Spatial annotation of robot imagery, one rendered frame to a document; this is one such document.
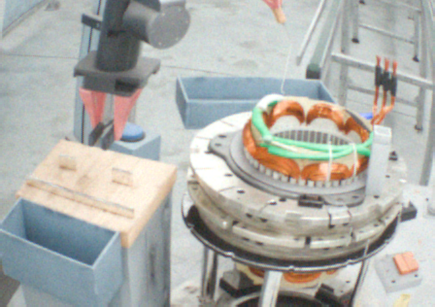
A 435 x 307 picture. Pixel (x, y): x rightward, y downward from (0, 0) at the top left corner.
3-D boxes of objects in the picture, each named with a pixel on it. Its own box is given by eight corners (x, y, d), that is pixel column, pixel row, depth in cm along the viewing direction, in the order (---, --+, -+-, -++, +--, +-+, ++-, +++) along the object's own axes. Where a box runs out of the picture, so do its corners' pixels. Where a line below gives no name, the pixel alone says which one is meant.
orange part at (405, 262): (418, 270, 149) (419, 266, 148) (400, 275, 148) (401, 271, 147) (410, 255, 155) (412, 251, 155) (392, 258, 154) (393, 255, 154)
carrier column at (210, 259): (212, 308, 138) (222, 202, 129) (196, 306, 138) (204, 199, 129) (215, 301, 140) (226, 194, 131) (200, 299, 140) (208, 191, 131)
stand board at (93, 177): (129, 249, 109) (128, 233, 108) (16, 208, 113) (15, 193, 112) (176, 182, 127) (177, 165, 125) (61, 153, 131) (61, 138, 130)
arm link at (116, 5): (136, -23, 106) (101, -16, 103) (165, -13, 102) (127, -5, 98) (127, 20, 109) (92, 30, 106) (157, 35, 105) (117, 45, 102)
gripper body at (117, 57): (142, 93, 105) (150, 36, 102) (71, 81, 107) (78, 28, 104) (160, 73, 111) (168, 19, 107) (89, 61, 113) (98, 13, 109)
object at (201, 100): (302, 222, 171) (320, 80, 159) (314, 250, 161) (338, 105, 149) (168, 228, 166) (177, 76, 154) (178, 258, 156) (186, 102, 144)
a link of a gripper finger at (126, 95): (124, 155, 109) (132, 82, 105) (76, 142, 110) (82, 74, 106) (143, 131, 115) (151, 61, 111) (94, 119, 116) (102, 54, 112)
